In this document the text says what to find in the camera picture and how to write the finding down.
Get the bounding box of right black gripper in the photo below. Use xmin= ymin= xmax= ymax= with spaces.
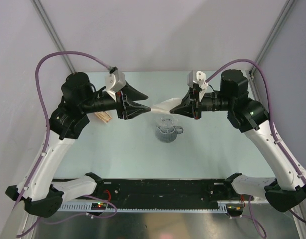
xmin=170 ymin=87 xmax=233 ymax=120

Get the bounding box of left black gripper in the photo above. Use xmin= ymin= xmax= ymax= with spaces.
xmin=80 ymin=80 xmax=151 ymax=120

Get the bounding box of white paper coffee filter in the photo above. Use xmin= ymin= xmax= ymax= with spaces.
xmin=150 ymin=98 xmax=182 ymax=114

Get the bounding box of glass coffee server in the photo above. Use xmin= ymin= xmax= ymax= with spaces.
xmin=155 ymin=126 xmax=184 ymax=143

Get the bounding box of clear glass dripper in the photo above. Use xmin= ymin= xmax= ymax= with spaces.
xmin=156 ymin=115 xmax=184 ymax=134

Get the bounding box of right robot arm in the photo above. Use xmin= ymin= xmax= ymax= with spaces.
xmin=170 ymin=70 xmax=306 ymax=212

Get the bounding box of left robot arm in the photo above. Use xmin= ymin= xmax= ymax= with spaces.
xmin=5 ymin=70 xmax=151 ymax=218

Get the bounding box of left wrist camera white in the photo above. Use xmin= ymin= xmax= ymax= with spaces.
xmin=105 ymin=67 xmax=126 ymax=101

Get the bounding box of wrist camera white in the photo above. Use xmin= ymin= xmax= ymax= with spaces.
xmin=187 ymin=71 xmax=209 ymax=101
xmin=105 ymin=67 xmax=126 ymax=101

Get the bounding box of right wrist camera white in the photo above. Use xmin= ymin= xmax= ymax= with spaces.
xmin=187 ymin=71 xmax=209 ymax=101

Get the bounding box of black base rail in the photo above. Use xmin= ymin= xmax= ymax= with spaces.
xmin=53 ymin=177 xmax=255 ymax=209

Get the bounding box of white slotted cable duct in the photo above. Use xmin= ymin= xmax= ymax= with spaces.
xmin=58 ymin=202 xmax=227 ymax=213

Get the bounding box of left aluminium frame post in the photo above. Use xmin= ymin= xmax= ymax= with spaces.
xmin=30 ymin=0 xmax=76 ymax=73

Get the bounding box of aluminium frame post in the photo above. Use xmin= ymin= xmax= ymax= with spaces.
xmin=254 ymin=0 xmax=298 ymax=65
xmin=30 ymin=0 xmax=76 ymax=73

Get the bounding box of right aluminium frame post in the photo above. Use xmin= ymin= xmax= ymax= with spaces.
xmin=254 ymin=0 xmax=298 ymax=65

